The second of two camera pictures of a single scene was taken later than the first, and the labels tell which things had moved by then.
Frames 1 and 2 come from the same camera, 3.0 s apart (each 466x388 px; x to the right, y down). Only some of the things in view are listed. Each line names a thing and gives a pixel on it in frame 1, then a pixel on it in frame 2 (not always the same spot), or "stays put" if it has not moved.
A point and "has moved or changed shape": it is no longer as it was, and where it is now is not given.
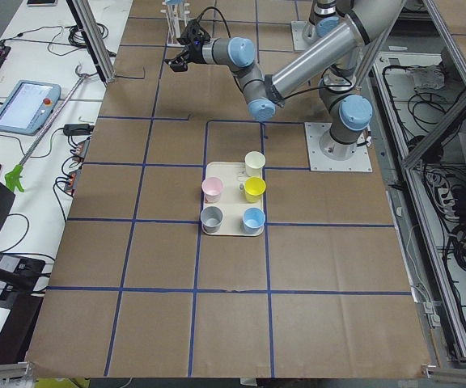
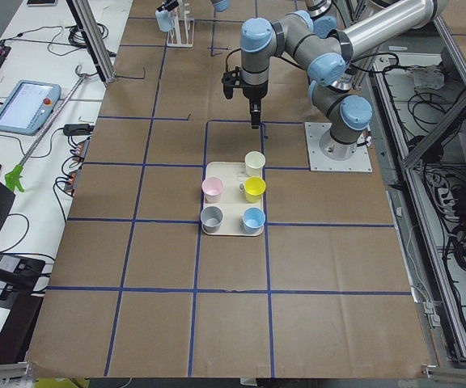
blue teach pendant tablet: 27,107 stays put
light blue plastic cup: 174,2 has moved or changed shape
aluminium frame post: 91,30 stays put
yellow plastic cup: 254,187 stays put
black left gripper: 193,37 -> 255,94
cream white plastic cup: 254,162 stays put
